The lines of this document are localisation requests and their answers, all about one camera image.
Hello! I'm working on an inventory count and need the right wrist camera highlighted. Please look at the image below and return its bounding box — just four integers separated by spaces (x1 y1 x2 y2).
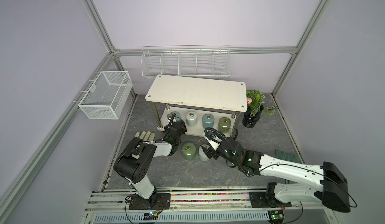
205 131 222 150

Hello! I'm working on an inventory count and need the cream green glove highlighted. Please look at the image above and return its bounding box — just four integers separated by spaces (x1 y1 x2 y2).
135 131 155 142

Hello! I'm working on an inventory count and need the large white tea canister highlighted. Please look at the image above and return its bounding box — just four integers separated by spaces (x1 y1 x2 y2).
199 144 209 162

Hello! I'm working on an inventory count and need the small white tea canister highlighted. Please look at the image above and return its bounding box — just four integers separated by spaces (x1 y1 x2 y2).
185 111 198 127

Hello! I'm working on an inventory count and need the small blue-grey canister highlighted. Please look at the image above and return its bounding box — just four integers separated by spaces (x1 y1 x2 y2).
167 111 182 122

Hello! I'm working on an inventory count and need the small blue tea canister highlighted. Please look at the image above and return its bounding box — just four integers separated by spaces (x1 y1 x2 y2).
202 114 215 129

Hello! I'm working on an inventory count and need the large green tea canister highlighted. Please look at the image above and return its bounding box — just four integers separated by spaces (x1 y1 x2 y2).
181 142 197 161

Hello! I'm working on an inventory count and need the white wire wall rack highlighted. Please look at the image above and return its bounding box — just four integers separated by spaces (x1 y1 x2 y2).
141 45 232 78

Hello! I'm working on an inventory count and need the small green tea canister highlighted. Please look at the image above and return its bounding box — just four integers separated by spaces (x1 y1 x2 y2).
218 117 232 133

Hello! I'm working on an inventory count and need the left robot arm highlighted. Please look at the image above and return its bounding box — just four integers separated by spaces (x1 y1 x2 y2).
113 120 187 205

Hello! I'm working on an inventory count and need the potted green plant black vase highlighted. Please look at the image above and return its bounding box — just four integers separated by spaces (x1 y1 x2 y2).
242 89 278 128

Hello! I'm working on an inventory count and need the white two-tier shelf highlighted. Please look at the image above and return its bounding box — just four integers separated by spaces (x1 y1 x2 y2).
145 75 247 137

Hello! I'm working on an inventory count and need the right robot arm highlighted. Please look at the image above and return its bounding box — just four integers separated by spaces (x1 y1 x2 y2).
204 128 358 213

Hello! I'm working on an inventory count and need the white mesh basket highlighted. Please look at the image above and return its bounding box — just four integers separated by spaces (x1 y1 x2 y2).
78 71 132 120

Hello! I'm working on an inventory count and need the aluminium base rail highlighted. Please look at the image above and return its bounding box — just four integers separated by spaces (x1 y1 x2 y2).
80 186 344 224

